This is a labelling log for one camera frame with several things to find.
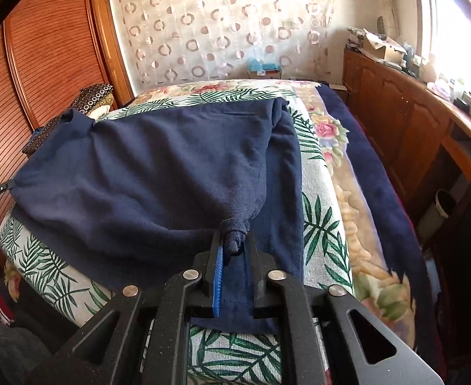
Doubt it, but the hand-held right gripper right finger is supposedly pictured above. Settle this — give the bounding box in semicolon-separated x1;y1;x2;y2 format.
245;228;446;385

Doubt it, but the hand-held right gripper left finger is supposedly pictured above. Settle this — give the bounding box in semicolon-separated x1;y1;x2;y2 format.
29;230;226;385

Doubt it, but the navy printed t-shirt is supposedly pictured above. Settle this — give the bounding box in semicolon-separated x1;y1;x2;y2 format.
11;97;304;335

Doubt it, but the floral bedspread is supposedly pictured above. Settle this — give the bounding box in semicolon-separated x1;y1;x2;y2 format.
0;79;416;385

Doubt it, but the black circle-patterned pillow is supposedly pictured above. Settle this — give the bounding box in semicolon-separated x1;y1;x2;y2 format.
22;83;115;155

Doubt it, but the dark blue blanket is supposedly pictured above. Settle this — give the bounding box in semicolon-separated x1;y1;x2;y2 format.
317;84;432;354

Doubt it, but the wooden slatted wardrobe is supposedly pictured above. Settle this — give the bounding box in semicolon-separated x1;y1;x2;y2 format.
0;0;136;257

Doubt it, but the grey trash bin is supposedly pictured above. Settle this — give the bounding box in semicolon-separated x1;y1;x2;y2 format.
417;189;456;243

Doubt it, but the wooden sideboard cabinet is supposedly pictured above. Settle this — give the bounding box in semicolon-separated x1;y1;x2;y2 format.
343;46;471;209

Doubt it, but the sheer circle-patterned curtain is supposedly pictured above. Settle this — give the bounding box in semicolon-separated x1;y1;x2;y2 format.
109;0;336;95

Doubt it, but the white plastic bag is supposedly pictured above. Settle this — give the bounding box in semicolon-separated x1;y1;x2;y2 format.
428;80;452;99

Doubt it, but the open cardboard box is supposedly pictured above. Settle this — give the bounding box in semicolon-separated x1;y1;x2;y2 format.
363;28;408;65

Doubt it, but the beige bottle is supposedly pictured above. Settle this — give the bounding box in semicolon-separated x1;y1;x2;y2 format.
420;56;438;83

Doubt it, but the tied pale window curtain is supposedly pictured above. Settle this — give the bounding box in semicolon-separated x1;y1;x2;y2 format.
369;0;396;37

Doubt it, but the wooden framed window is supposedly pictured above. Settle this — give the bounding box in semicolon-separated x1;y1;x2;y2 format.
412;0;471;101

